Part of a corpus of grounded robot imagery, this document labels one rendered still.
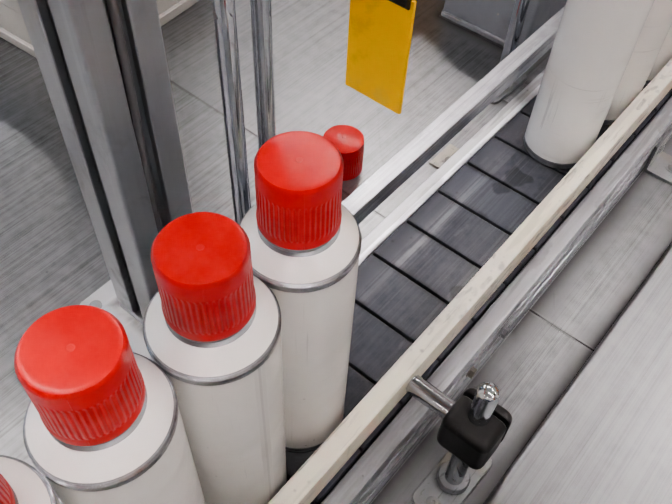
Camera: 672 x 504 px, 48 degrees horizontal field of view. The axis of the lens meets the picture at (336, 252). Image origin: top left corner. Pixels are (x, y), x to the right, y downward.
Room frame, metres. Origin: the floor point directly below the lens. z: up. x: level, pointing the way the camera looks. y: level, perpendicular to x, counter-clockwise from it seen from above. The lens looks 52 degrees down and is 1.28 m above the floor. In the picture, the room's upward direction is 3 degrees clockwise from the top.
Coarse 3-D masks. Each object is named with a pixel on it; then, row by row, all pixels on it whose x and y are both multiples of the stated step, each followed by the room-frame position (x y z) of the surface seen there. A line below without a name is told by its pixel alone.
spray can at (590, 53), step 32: (576, 0) 0.42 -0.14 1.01; (608, 0) 0.41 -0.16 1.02; (640, 0) 0.41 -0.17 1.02; (576, 32) 0.42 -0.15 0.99; (608, 32) 0.41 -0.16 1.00; (640, 32) 0.42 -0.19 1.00; (576, 64) 0.41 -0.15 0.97; (608, 64) 0.41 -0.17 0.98; (544, 96) 0.42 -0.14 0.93; (576, 96) 0.41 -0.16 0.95; (608, 96) 0.41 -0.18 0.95; (544, 128) 0.42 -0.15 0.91; (576, 128) 0.41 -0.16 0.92; (544, 160) 0.41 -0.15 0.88; (576, 160) 0.41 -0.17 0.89
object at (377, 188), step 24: (552, 24) 0.47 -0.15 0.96; (528, 48) 0.44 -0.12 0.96; (504, 72) 0.41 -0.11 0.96; (480, 96) 0.39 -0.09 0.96; (456, 120) 0.36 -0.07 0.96; (408, 144) 0.34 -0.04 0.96; (432, 144) 0.34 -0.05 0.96; (384, 168) 0.32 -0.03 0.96; (408, 168) 0.32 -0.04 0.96; (360, 192) 0.30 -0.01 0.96; (384, 192) 0.30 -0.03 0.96; (360, 216) 0.28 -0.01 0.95
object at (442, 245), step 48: (624, 144) 0.44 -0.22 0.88; (480, 192) 0.38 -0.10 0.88; (528, 192) 0.38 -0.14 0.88; (432, 240) 0.33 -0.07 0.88; (480, 240) 0.33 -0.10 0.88; (384, 288) 0.29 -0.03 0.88; (432, 288) 0.29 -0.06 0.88; (384, 336) 0.25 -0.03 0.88; (288, 480) 0.16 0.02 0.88; (336, 480) 0.16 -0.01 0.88
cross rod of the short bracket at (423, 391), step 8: (416, 376) 0.21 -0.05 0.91; (408, 384) 0.20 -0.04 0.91; (416, 384) 0.20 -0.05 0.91; (424, 384) 0.20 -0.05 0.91; (408, 392) 0.20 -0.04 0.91; (416, 392) 0.20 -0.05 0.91; (424, 392) 0.20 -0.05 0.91; (432, 392) 0.20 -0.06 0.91; (440, 392) 0.20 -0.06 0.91; (424, 400) 0.19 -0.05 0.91; (432, 400) 0.19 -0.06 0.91; (440, 400) 0.19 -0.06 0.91; (448, 400) 0.19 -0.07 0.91; (432, 408) 0.19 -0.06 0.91; (440, 408) 0.19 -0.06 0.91; (448, 408) 0.19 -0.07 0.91; (440, 416) 0.19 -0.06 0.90
